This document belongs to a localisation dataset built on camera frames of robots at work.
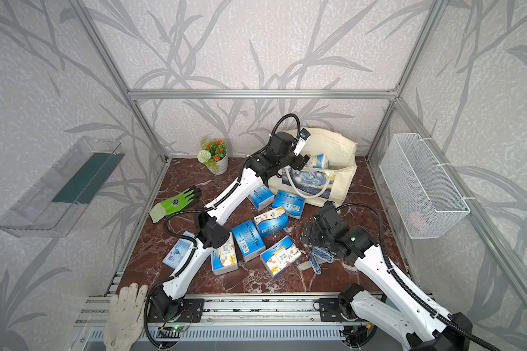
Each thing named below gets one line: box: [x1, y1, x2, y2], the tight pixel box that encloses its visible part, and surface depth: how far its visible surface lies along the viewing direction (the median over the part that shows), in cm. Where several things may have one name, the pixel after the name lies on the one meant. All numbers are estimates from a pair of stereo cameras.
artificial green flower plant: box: [197, 135, 228, 173], surface depth 106 cm
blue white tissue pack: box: [253, 206, 290, 238], surface depth 90 cm
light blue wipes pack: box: [162, 230, 195, 270], surface depth 82 cm
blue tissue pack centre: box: [231, 219, 266, 263], surface depth 84 cm
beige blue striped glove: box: [297, 245, 335, 275], surface depth 86 cm
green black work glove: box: [148, 185, 202, 224], surface depth 101 cm
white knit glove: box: [103, 282, 149, 351], surface depth 74 cm
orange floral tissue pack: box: [259, 235, 303, 278], surface depth 81 cm
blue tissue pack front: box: [210, 231, 239, 276], surface depth 80 cm
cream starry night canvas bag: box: [267, 129, 358, 207], surface depth 94 cm
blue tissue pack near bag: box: [272, 190, 306, 220], surface depth 96 cm
